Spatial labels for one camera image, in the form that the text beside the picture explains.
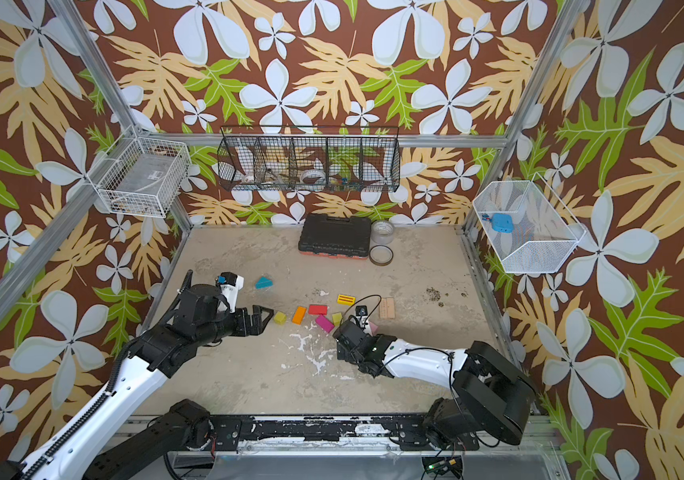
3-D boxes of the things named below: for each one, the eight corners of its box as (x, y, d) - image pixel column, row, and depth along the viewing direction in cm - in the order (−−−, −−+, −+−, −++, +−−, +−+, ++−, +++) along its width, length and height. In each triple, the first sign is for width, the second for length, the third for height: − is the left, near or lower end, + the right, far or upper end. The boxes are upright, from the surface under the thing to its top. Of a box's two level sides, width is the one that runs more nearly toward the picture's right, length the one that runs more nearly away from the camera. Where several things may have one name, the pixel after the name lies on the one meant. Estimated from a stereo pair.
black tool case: (299, 260, 111) (297, 251, 107) (303, 222, 124) (302, 212, 120) (371, 260, 111) (372, 251, 107) (368, 222, 124) (369, 212, 120)
